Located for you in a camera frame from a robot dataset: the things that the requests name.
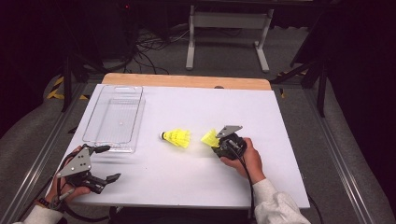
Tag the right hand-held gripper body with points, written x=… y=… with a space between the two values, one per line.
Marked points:
x=232 y=144

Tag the black metal stand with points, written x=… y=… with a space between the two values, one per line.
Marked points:
x=320 y=77

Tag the aluminium floor rail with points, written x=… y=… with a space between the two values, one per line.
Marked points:
x=34 y=161
x=339 y=161

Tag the yellow black floor tape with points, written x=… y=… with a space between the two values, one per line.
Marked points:
x=53 y=93

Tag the clear plastic container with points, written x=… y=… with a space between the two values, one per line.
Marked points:
x=118 y=118

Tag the black tripod stand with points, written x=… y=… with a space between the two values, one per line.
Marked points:
x=67 y=84

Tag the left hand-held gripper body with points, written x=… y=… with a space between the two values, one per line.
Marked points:
x=77 y=165

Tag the person's right hand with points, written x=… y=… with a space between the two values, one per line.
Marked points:
x=252 y=161

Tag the person's left hand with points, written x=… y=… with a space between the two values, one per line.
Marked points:
x=73 y=192

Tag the dark wristband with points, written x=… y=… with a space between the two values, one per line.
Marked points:
x=42 y=202

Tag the white metal stand frame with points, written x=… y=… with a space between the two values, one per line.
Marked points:
x=229 y=20

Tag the wooden table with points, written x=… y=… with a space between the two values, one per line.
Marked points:
x=186 y=81

